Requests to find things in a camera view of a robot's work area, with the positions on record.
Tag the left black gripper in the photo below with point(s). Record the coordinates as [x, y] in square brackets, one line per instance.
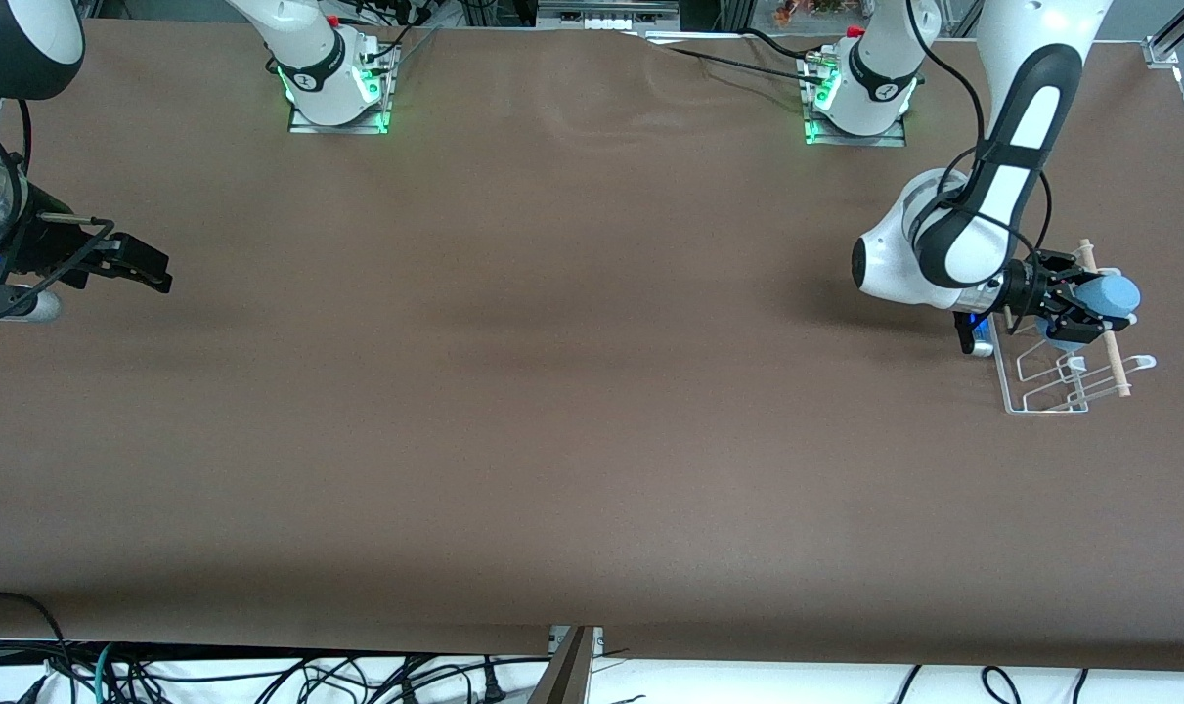
[1026, 286]

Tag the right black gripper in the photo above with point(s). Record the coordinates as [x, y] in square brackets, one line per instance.
[44, 252]

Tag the blue plastic cup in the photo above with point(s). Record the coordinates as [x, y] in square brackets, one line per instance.
[1115, 295]

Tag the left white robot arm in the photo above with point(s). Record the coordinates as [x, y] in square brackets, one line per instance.
[943, 244]

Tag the wooden rack rod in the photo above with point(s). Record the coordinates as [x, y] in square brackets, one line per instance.
[1117, 362]

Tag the brown table cloth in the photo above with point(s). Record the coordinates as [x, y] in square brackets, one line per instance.
[592, 391]

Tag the white connector strip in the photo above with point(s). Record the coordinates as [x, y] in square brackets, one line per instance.
[606, 18]

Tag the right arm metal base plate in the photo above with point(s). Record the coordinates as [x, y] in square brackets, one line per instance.
[308, 127]

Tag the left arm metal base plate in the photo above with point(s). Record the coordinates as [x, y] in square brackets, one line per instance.
[885, 140]

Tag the aluminium frame post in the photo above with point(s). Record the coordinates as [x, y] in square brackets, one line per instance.
[567, 675]

